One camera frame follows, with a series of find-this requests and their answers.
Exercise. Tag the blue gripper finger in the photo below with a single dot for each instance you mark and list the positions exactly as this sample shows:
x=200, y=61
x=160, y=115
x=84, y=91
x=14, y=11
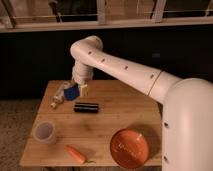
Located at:
x=72, y=92

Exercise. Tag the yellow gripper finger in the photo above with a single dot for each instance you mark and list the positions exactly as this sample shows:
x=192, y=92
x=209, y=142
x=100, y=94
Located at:
x=83, y=90

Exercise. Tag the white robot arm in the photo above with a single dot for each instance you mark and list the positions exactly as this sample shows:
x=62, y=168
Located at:
x=187, y=122

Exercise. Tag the grey ceramic cup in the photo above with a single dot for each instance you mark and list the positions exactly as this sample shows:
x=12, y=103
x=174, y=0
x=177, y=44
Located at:
x=45, y=132

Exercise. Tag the black cylinder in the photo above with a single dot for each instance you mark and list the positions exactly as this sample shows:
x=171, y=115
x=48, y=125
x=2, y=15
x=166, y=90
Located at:
x=86, y=107

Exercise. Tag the wooden table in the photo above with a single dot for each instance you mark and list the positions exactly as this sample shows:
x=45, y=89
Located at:
x=120, y=106

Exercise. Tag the orange carrot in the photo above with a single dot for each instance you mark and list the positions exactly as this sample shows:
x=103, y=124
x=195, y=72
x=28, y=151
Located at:
x=77, y=155

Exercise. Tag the orange plate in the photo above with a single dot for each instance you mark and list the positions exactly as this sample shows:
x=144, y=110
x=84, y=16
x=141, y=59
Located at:
x=129, y=149

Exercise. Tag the white window frame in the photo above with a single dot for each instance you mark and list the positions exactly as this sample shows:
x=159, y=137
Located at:
x=53, y=15

